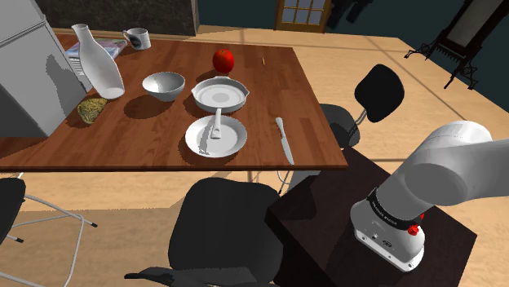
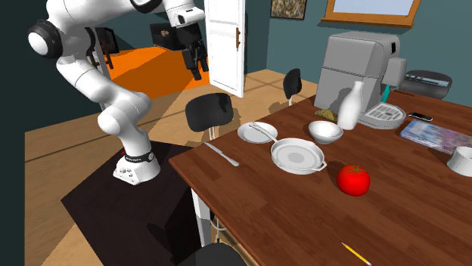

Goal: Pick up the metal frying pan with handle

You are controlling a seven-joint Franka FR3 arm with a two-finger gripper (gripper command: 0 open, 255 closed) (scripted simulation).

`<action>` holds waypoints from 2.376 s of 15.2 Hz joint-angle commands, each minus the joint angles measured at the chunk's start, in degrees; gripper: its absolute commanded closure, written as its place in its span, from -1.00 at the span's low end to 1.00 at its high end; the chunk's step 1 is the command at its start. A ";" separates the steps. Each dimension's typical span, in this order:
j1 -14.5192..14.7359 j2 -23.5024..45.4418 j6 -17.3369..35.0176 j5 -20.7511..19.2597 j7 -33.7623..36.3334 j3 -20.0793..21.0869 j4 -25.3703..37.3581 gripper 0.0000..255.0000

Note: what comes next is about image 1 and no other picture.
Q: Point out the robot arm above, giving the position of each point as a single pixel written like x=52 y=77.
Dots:
x=433 y=175

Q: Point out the white plate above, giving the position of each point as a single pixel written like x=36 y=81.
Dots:
x=230 y=139

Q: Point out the white knife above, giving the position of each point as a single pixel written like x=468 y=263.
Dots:
x=285 y=141

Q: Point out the white frying pan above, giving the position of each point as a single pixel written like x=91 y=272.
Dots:
x=220 y=97

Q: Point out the red apple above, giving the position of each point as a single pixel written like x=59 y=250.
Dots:
x=223 y=60

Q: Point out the wooden table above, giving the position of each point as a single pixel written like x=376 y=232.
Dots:
x=159 y=135

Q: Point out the black office chair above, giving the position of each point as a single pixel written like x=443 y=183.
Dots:
x=379 y=93
x=222 y=234

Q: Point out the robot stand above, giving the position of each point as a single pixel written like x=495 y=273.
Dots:
x=318 y=222

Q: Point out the white bowl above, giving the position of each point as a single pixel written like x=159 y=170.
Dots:
x=164 y=85

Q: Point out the wooden door with glass panes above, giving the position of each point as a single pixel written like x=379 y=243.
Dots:
x=303 y=15

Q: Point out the white mug with dark print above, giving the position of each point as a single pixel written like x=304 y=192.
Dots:
x=139 y=39

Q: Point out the yellow-green sponge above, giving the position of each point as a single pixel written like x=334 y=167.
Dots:
x=92 y=109

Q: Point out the white bottle vase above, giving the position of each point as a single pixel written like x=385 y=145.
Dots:
x=97 y=65

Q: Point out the colourful book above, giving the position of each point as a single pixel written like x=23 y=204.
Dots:
x=104 y=45

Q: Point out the black ornate standing mirror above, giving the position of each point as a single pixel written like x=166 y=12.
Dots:
x=465 y=35

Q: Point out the black chair with metal legs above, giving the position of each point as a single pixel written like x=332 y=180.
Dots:
x=12 y=202

